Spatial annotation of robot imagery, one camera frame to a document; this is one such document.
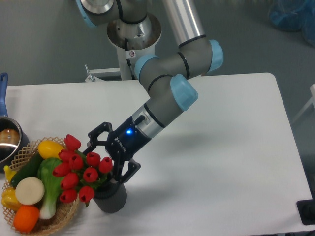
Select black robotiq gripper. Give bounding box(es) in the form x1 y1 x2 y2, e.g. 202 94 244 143
82 116 152 185

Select red tulip bouquet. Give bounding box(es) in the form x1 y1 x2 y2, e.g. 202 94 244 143
53 134 113 207

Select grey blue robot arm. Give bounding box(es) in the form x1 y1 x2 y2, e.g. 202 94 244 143
77 0 223 183

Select dark grey ribbed vase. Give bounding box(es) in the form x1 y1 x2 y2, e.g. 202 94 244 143
93 177 127 213

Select yellow squash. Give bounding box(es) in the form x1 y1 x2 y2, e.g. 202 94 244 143
37 140 64 159

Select green bok choy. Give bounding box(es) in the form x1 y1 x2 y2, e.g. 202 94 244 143
37 158 63 220

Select woven wicker basket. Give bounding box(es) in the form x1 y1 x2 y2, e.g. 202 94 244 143
0 137 79 236

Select dark green cucumber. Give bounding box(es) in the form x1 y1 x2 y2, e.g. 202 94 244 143
10 152 44 187

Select cream round radish slice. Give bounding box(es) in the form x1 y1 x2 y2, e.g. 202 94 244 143
15 177 45 205

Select yellow banana tip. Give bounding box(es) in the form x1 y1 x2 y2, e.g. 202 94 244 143
3 165 17 182

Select orange fruit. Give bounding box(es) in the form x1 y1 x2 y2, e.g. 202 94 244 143
13 206 40 233

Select yellow bell pepper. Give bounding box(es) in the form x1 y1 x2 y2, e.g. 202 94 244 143
1 187 22 211

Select black device at edge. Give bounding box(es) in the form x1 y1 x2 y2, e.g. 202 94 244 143
296 199 315 225

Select blue plastic bag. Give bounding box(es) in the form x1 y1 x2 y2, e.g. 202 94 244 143
268 0 315 46

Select blue handled saucepan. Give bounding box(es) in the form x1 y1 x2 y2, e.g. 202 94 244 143
0 72 29 174

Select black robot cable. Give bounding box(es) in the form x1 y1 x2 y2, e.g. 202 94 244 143
124 38 136 81

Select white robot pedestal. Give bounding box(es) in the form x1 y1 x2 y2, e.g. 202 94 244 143
84 12 163 83

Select white furniture frame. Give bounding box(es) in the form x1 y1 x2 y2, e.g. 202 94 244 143
292 84 315 124

